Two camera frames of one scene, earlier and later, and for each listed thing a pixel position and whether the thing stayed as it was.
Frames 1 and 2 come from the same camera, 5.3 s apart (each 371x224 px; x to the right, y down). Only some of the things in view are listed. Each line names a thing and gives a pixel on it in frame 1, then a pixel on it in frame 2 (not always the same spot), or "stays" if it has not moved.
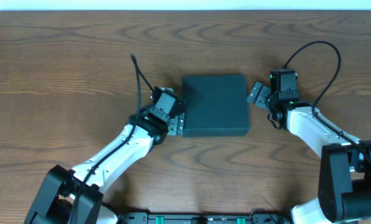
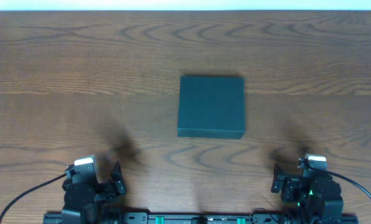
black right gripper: (259, 95) to (283, 185)
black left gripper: (175, 125) to (111, 187)
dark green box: (215, 106) stays
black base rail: (166, 218) stays
